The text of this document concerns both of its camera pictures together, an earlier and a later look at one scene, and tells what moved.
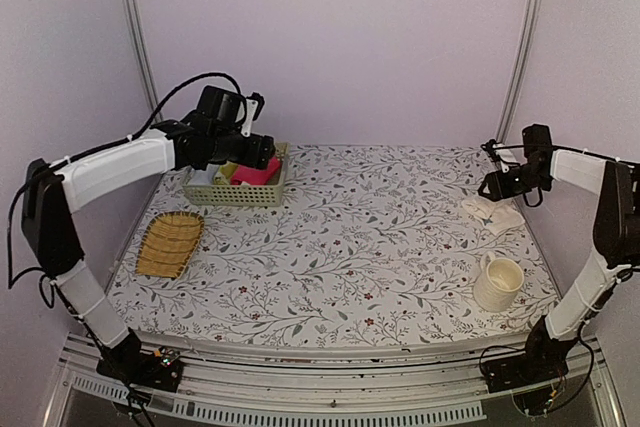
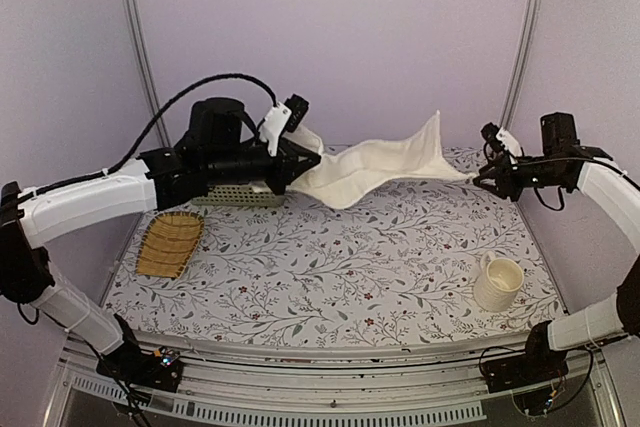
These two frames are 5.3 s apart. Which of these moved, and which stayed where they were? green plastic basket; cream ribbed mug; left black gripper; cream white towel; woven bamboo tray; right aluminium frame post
Moved: left black gripper; cream white towel
Stayed: cream ribbed mug; woven bamboo tray; green plastic basket; right aluminium frame post
